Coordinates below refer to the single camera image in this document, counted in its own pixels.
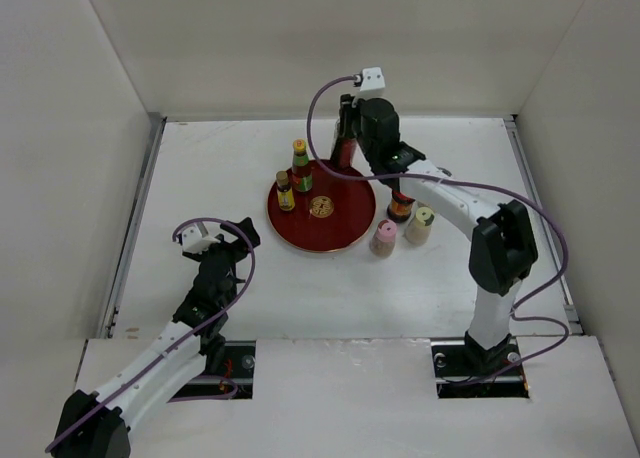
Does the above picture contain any pink lid spice shaker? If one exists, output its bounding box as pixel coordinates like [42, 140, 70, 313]
[369, 219, 397, 258]

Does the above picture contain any green label chili sauce bottle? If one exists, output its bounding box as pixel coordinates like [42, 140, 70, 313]
[291, 139, 313, 193]

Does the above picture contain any yellow label small bottle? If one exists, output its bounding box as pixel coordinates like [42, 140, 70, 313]
[276, 170, 295, 212]

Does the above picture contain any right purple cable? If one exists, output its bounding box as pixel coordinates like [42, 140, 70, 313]
[306, 75, 572, 385]

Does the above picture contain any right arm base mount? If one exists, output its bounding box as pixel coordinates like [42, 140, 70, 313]
[431, 338, 529, 399]

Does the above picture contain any tall dark vinegar bottle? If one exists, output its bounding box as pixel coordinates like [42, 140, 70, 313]
[330, 119, 358, 170]

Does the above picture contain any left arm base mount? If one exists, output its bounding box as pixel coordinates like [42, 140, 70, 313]
[172, 334, 257, 401]

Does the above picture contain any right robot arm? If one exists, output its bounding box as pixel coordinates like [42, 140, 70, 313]
[337, 94, 538, 374]

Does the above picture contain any green lid spice shaker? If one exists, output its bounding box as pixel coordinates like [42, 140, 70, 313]
[405, 206, 436, 246]

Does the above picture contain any red lid sauce jar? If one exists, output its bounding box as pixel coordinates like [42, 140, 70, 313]
[386, 190, 415, 223]

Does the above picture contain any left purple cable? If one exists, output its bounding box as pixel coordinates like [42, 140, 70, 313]
[44, 218, 259, 453]

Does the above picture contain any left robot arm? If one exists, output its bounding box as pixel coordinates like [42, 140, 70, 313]
[45, 217, 260, 457]

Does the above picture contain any red round tray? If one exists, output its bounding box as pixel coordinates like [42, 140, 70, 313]
[266, 161, 377, 253]

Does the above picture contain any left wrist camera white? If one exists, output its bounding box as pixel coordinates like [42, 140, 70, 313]
[174, 222, 221, 254]

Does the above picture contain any purple cable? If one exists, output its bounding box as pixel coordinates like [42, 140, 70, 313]
[306, 75, 572, 385]
[44, 218, 259, 453]

